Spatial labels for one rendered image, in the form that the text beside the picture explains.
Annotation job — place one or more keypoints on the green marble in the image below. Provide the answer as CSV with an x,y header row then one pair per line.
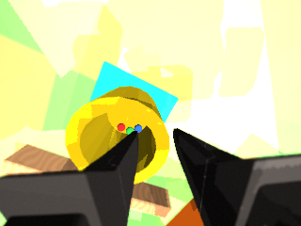
x,y
129,130

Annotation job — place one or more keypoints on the red marble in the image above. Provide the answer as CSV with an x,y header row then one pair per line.
x,y
121,127

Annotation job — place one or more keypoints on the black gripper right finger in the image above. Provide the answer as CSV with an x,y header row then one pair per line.
x,y
223,184

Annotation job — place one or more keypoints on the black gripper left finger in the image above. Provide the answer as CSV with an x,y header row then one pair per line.
x,y
102,190

